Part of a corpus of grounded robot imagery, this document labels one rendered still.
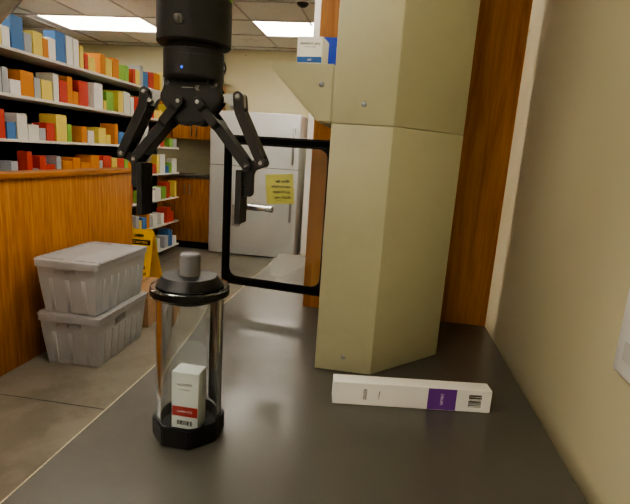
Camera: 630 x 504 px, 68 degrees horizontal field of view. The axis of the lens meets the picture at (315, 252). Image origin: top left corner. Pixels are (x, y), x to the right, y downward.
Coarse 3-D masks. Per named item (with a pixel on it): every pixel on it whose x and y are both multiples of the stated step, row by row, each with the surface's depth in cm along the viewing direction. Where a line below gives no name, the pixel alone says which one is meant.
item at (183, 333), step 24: (168, 312) 62; (192, 312) 62; (216, 312) 64; (168, 336) 62; (192, 336) 62; (216, 336) 65; (168, 360) 63; (192, 360) 63; (216, 360) 66; (168, 384) 64; (192, 384) 64; (216, 384) 67; (168, 408) 65; (192, 408) 65; (216, 408) 68
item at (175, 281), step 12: (192, 252) 65; (180, 264) 64; (192, 264) 64; (168, 276) 63; (180, 276) 64; (192, 276) 64; (204, 276) 65; (216, 276) 65; (168, 288) 61; (180, 288) 61; (192, 288) 61; (204, 288) 62; (216, 288) 64
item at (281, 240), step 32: (288, 160) 118; (320, 160) 116; (256, 192) 122; (288, 192) 120; (320, 192) 117; (256, 224) 124; (288, 224) 121; (320, 224) 119; (256, 256) 126; (288, 256) 123; (320, 256) 120
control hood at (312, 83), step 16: (272, 64) 83; (288, 64) 82; (304, 64) 82; (320, 64) 82; (288, 80) 83; (304, 80) 83; (320, 80) 82; (304, 96) 83; (320, 96) 83; (320, 112) 83
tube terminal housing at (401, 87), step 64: (384, 0) 78; (448, 0) 84; (384, 64) 80; (448, 64) 87; (384, 128) 82; (448, 128) 90; (384, 192) 84; (448, 192) 94; (384, 256) 87; (320, 320) 91; (384, 320) 91
